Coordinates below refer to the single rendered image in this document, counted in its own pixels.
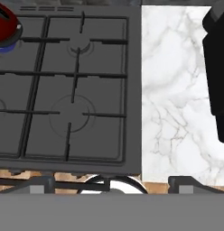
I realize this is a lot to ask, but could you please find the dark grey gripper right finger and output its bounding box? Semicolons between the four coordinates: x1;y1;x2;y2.
167;176;219;195

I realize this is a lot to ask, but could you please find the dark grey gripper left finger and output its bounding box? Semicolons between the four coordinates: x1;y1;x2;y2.
5;176;55;195

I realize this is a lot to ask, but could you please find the dark grey gas hob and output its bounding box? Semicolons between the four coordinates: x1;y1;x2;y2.
0;4;143;176

